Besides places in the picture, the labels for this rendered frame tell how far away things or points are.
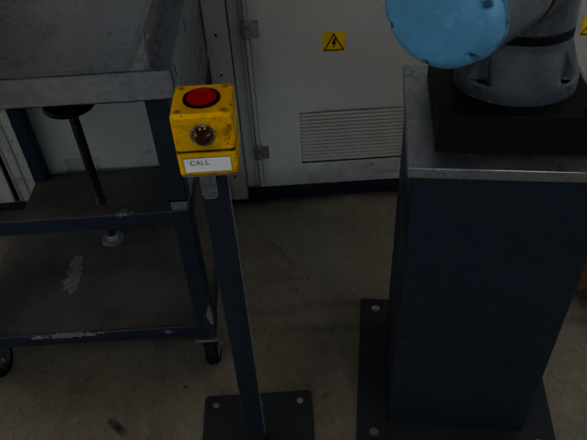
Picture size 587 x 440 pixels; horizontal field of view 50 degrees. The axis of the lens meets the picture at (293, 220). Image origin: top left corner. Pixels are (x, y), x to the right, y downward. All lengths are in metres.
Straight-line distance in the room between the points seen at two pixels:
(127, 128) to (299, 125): 0.51
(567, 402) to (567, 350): 0.15
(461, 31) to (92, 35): 0.67
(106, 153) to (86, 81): 0.94
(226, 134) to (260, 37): 0.94
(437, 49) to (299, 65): 1.00
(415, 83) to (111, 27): 0.55
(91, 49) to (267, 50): 0.71
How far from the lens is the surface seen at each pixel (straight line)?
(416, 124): 1.05
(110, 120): 1.94
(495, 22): 0.78
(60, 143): 2.03
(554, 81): 1.01
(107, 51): 1.13
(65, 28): 1.25
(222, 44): 1.78
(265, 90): 1.82
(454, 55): 0.81
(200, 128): 0.82
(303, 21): 1.73
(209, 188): 0.91
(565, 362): 1.72
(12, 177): 2.16
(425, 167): 0.96
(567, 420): 1.63
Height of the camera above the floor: 1.32
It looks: 42 degrees down
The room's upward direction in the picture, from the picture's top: 4 degrees counter-clockwise
